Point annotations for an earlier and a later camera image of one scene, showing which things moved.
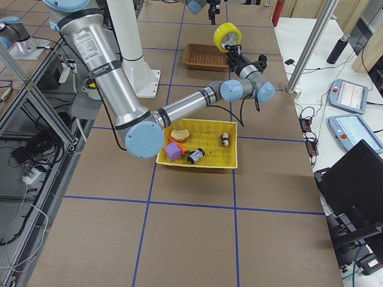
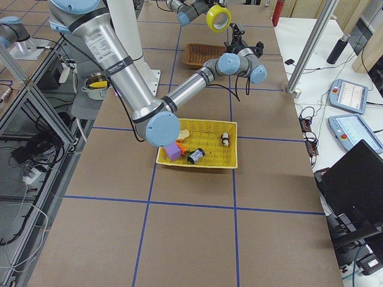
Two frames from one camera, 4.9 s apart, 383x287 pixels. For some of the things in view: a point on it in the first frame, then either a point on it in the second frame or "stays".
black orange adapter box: x=305 y=124 stays
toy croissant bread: x=179 y=134 stays
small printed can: x=196 y=156 stays
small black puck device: x=289 y=61 stays
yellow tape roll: x=223 y=29 -> x=211 y=14
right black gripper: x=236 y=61 -> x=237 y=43
